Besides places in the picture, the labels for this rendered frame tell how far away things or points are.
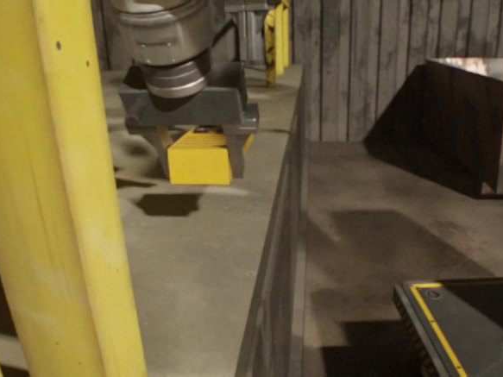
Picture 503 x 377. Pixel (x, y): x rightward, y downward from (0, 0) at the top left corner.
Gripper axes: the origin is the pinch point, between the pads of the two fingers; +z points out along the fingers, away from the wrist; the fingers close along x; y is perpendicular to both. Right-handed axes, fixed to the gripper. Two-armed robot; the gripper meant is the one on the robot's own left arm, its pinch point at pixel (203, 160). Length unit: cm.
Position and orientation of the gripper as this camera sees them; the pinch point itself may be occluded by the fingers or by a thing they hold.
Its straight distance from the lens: 56.2
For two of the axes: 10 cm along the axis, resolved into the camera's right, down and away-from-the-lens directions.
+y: -1.0, 7.7, -6.3
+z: 1.0, 6.4, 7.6
